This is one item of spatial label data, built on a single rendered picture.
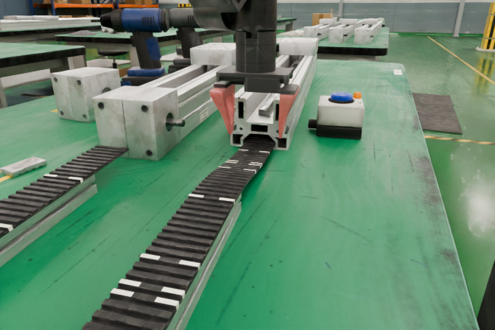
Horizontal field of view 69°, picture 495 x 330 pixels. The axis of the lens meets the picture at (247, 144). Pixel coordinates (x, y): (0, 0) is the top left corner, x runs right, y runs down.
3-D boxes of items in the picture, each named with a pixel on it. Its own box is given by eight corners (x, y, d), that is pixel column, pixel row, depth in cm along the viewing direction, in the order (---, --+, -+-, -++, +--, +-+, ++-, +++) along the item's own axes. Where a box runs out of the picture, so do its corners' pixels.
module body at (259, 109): (288, 150, 59) (290, 100, 56) (230, 145, 62) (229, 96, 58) (315, 71, 132) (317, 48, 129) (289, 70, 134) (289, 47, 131)
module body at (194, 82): (181, 141, 63) (177, 93, 60) (130, 137, 66) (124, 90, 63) (264, 69, 136) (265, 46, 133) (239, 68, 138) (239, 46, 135)
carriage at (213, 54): (232, 76, 90) (231, 48, 88) (191, 75, 93) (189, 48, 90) (247, 67, 105) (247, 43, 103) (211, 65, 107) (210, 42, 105)
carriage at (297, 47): (314, 65, 109) (316, 41, 107) (278, 63, 111) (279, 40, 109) (317, 58, 124) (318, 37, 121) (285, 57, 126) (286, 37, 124)
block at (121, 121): (172, 162, 55) (167, 102, 51) (101, 155, 57) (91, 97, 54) (194, 142, 63) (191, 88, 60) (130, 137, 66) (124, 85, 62)
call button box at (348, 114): (361, 140, 64) (364, 105, 62) (306, 135, 66) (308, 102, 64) (359, 126, 71) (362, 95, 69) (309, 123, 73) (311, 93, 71)
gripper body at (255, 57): (228, 77, 56) (227, 28, 54) (293, 79, 54) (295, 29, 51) (215, 85, 51) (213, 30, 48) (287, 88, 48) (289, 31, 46)
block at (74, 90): (99, 124, 73) (92, 77, 69) (58, 118, 77) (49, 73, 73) (132, 112, 81) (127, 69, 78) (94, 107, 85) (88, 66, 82)
